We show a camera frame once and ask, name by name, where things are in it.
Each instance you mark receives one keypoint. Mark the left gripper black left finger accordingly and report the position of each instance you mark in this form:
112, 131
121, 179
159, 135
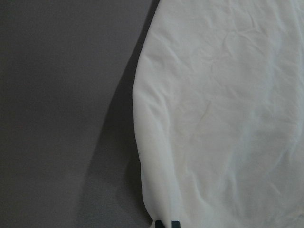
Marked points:
159, 224

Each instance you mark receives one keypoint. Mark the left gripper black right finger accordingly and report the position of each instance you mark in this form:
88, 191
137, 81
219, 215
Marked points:
175, 224

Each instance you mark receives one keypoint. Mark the cream long-sleeve printed shirt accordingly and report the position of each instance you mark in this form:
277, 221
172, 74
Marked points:
218, 106

